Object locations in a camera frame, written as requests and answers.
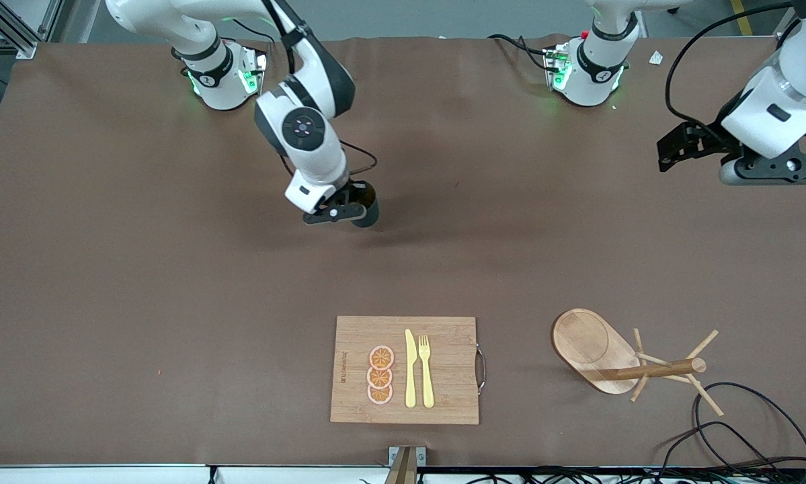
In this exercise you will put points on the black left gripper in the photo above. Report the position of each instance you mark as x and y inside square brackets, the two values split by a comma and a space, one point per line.
[710, 136]

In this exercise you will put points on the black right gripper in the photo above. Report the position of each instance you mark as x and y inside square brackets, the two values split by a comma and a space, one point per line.
[367, 199]

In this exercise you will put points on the dark green cup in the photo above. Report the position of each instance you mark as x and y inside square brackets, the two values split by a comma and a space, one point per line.
[369, 216]

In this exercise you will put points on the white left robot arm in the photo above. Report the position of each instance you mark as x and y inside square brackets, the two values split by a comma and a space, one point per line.
[591, 74]

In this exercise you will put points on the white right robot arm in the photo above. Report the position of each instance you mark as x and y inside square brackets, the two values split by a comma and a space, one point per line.
[308, 154]

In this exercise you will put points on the wooden cup rack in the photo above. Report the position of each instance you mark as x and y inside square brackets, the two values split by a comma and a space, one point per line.
[587, 343]

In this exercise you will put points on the white paper scrap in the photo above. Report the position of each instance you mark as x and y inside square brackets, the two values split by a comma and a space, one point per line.
[657, 58]

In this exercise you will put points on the brown table mat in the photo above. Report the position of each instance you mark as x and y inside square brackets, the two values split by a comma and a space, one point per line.
[308, 302]

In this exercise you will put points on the toy orange slice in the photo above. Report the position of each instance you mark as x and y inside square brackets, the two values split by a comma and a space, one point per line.
[380, 394]
[379, 378]
[381, 357]

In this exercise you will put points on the yellow plastic knife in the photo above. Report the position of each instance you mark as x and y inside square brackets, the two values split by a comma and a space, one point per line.
[410, 370]

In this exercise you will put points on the yellow plastic fork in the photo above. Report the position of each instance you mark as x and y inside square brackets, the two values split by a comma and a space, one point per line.
[427, 383]

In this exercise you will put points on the wooden cutting board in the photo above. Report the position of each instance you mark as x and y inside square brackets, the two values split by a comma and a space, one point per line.
[450, 376]

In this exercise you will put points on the metal table edge bracket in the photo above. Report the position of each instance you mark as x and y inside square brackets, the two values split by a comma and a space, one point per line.
[406, 464]

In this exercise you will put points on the aluminium frame profile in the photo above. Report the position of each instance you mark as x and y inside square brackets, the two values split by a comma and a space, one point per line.
[26, 48]

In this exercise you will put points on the white table edge rail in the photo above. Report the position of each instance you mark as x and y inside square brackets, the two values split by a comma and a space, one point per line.
[73, 476]

